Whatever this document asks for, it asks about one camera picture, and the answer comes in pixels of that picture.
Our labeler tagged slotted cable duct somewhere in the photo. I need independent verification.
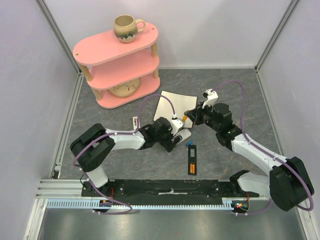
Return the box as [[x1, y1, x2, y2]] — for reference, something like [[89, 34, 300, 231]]
[[47, 197, 248, 210]]

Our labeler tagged black remote control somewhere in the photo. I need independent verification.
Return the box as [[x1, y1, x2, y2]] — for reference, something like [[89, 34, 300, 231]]
[[188, 144, 197, 176]]

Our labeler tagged slim white remote control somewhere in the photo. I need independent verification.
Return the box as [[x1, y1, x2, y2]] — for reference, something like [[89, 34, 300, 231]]
[[132, 116, 139, 130]]

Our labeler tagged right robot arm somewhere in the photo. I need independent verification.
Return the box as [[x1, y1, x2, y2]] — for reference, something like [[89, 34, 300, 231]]
[[184, 103, 315, 212]]

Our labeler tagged purple cable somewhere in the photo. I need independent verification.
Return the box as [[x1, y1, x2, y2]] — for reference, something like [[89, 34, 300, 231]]
[[72, 94, 177, 171], [213, 79, 315, 216]]

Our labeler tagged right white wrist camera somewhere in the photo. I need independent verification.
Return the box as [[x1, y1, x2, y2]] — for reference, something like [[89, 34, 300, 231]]
[[202, 88, 218, 109]]

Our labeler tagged beige ceramic mug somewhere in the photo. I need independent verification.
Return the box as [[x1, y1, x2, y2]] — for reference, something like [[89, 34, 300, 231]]
[[113, 15, 146, 43]]

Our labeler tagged orange handled screwdriver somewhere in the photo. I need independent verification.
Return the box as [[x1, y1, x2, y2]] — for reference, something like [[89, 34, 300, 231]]
[[182, 115, 188, 122]]

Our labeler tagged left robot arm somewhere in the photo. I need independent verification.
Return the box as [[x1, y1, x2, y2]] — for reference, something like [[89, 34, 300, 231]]
[[70, 117, 191, 197]]

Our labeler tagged white square plate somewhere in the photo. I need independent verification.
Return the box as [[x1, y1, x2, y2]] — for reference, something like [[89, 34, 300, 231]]
[[153, 90, 199, 130]]

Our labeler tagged wide white remote control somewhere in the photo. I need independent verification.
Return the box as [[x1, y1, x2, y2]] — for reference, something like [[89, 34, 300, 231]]
[[171, 128, 192, 145]]

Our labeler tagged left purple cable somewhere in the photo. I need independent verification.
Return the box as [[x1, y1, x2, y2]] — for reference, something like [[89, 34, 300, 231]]
[[72, 94, 177, 171]]

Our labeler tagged pink three-tier shelf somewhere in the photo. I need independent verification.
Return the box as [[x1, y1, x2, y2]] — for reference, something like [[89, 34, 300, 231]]
[[73, 22, 160, 109]]

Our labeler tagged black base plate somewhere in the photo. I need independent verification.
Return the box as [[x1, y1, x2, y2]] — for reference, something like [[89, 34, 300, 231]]
[[98, 179, 259, 198]]

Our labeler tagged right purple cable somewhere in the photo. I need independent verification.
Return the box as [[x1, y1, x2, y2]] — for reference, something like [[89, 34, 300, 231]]
[[213, 79, 315, 216]]

